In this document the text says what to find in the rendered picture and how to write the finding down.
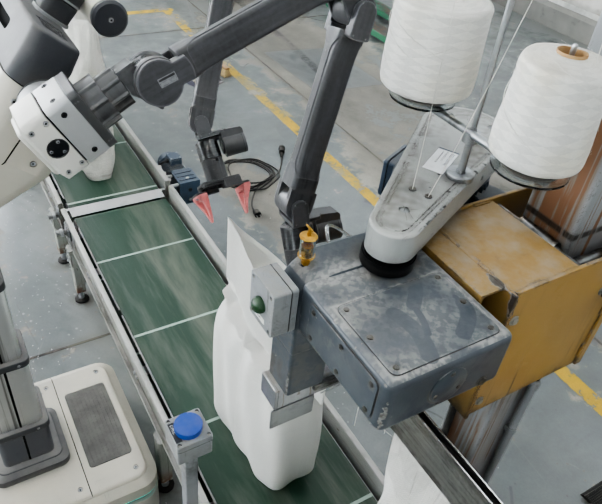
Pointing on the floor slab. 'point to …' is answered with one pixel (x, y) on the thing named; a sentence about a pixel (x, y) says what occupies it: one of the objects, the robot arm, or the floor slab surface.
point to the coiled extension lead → (264, 179)
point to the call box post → (190, 482)
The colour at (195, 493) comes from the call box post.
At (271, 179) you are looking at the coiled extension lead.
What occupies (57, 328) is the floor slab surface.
